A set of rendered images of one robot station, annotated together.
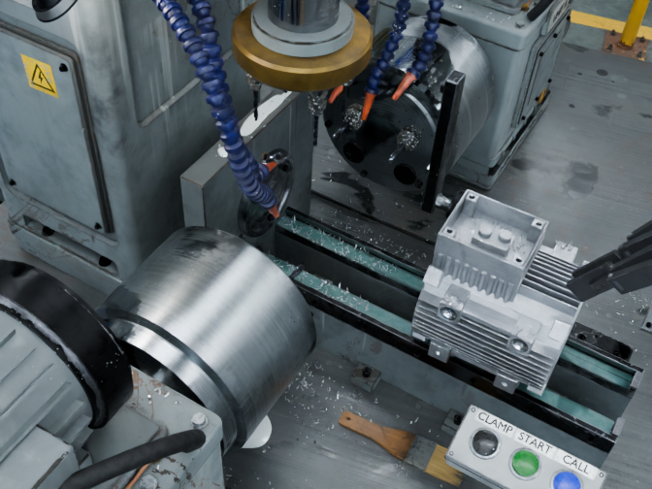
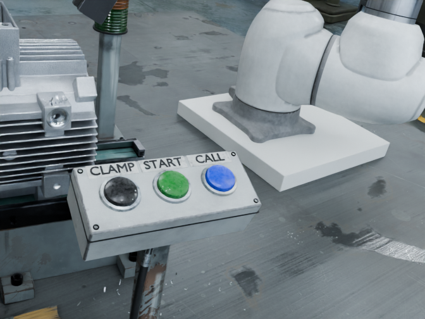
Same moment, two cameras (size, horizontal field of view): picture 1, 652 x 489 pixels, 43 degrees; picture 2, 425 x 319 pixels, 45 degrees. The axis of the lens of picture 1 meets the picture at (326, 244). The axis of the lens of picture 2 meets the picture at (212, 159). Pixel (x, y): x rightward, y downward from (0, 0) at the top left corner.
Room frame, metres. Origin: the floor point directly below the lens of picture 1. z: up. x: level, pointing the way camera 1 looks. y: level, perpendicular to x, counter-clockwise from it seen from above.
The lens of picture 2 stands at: (0.26, 0.08, 1.33)
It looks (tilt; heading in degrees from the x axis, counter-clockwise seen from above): 30 degrees down; 300
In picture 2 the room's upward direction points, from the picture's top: 11 degrees clockwise
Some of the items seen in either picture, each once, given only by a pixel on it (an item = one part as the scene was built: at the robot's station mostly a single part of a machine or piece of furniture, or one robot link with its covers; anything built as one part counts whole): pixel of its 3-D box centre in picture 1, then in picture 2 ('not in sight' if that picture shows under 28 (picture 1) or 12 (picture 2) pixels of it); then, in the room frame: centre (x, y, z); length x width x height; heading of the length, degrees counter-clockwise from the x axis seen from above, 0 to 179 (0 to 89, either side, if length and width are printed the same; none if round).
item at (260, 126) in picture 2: not in sight; (260, 106); (0.73, -0.91, 0.86); 0.22 x 0.18 x 0.06; 159
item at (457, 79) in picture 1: (442, 146); not in sight; (0.96, -0.16, 1.12); 0.04 x 0.03 x 0.26; 62
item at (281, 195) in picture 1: (269, 194); not in sight; (0.95, 0.10, 1.01); 0.15 x 0.02 x 0.15; 152
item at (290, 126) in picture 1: (236, 198); not in sight; (0.98, 0.15, 0.97); 0.30 x 0.11 x 0.34; 152
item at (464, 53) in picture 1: (416, 94); not in sight; (1.20, -0.14, 1.04); 0.41 x 0.25 x 0.25; 152
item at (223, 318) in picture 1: (175, 371); not in sight; (0.59, 0.18, 1.04); 0.37 x 0.25 x 0.25; 152
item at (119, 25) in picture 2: not in sight; (110, 17); (0.92, -0.60, 1.05); 0.06 x 0.06 x 0.04
